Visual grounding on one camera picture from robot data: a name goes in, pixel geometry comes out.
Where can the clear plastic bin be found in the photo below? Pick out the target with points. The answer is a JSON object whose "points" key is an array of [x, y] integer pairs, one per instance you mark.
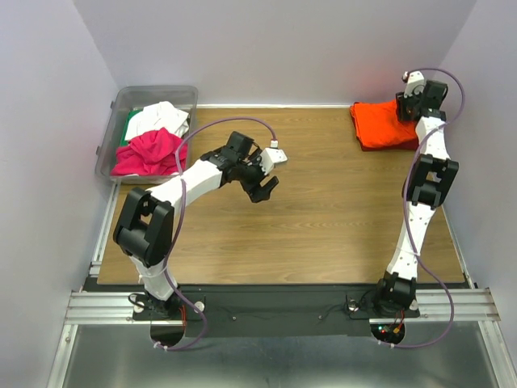
{"points": [[136, 111]]}

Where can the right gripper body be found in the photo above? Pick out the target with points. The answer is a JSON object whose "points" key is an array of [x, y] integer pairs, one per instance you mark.
{"points": [[405, 106]]}

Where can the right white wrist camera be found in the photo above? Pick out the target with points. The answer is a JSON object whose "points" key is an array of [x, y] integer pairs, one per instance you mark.
{"points": [[415, 83]]}

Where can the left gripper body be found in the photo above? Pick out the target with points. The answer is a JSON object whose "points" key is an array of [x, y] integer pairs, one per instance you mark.
{"points": [[250, 172]]}

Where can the aluminium frame rail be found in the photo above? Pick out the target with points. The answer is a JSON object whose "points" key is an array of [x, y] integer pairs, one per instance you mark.
{"points": [[433, 305]]}

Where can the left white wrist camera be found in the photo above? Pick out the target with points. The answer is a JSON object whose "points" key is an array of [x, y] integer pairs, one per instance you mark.
{"points": [[272, 158]]}

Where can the white t shirt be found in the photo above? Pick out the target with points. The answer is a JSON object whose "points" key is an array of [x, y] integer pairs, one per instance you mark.
{"points": [[162, 115]]}

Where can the folded dark red t shirt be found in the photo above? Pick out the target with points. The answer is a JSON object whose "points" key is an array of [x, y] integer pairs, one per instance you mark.
{"points": [[387, 146]]}

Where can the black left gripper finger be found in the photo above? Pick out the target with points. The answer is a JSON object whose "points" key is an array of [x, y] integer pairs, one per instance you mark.
{"points": [[267, 188], [257, 196]]}

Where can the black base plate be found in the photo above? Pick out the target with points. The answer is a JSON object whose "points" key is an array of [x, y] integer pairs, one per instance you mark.
{"points": [[250, 327]]}

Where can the pink t shirt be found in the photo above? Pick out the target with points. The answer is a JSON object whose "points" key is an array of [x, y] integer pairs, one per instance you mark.
{"points": [[150, 154]]}

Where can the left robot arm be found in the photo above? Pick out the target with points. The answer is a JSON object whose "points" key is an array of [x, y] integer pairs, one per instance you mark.
{"points": [[148, 224]]}

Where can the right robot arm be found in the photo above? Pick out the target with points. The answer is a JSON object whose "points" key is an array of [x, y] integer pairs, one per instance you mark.
{"points": [[425, 189]]}

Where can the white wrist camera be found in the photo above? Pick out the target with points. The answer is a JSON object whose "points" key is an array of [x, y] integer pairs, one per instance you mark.
{"points": [[272, 158], [415, 83]]}

